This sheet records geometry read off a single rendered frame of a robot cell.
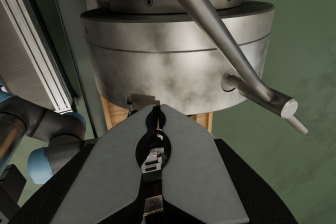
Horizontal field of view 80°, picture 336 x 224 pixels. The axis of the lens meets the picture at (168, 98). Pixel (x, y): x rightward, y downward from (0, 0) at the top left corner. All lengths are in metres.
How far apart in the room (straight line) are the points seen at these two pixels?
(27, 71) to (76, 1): 0.62
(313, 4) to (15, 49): 2.13
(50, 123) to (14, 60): 0.88
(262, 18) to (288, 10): 1.71
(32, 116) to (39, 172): 0.13
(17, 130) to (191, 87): 0.37
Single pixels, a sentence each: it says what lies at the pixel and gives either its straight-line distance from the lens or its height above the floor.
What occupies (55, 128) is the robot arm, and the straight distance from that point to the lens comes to 0.55.
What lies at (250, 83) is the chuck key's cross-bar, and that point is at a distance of 0.19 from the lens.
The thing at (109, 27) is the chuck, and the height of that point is 1.19.
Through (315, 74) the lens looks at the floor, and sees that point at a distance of 2.50.
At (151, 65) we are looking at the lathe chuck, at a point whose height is 1.22.
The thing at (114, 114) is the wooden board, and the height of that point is 0.88.
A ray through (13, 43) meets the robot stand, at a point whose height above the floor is 0.21.
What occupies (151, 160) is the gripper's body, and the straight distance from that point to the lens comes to 0.49.
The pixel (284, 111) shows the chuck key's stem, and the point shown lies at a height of 1.32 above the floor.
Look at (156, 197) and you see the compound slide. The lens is 0.75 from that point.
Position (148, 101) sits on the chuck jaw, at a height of 1.21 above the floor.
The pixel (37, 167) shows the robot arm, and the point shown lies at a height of 1.11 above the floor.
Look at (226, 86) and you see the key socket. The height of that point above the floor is 1.23.
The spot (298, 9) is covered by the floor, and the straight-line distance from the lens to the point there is 2.07.
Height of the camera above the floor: 1.45
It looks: 58 degrees down
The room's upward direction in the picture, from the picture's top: 151 degrees clockwise
